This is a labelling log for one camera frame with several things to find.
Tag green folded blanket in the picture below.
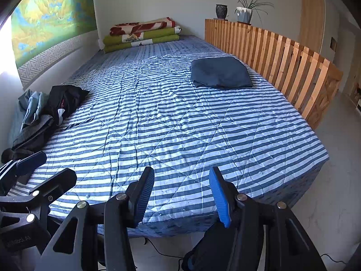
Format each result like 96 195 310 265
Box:
102 26 181 54

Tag red white folded blanket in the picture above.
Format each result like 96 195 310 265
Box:
109 17 177 37

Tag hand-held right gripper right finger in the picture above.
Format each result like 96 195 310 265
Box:
209 166 328 271

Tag light blue jeans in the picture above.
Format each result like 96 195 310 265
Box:
18 90 50 132

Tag potted plant in white pot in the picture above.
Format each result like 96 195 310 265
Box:
228 0 275 25

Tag blue white striped bed quilt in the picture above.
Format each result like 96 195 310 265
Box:
6 35 330 239

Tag wooden slat bed rail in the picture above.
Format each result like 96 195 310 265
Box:
204 18 344 130

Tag landscape wall poster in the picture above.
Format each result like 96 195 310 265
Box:
11 0 98 89

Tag light wooden door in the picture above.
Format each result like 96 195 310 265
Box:
299 0 325 55

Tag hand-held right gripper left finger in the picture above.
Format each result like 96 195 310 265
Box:
35 166 155 271

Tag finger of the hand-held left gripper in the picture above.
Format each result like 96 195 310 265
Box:
0 151 48 195
0 168 78 226

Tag grey knit sweater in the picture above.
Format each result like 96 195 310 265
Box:
1 116 55 164

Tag dark blue pants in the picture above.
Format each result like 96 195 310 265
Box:
191 56 254 89

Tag bright window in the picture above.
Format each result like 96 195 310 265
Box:
0 17 23 96

